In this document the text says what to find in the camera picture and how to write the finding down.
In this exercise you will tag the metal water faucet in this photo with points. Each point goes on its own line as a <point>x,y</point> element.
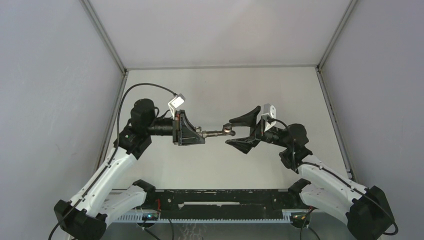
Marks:
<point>220,132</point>

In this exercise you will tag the metal elbow pipe fitting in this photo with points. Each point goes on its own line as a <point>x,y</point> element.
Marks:
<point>201,132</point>

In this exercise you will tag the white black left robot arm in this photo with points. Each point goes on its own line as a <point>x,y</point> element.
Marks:
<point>88,214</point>

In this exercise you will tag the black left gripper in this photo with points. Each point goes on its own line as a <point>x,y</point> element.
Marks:
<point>183,132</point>

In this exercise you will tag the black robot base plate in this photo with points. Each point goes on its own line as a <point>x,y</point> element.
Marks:
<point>223,203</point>

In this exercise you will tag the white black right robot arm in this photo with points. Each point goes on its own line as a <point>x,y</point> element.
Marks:
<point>364,210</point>

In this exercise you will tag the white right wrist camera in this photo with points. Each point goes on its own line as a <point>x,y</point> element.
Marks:
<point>269,113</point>

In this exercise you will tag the white slotted cable duct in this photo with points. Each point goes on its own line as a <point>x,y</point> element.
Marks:
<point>150,217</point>

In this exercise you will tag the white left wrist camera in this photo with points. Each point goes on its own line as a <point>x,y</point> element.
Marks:
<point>175,102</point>

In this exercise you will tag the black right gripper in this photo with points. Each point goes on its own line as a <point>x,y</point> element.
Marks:
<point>245,145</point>

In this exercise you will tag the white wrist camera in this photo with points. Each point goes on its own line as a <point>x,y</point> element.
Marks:
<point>175,102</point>
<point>269,113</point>

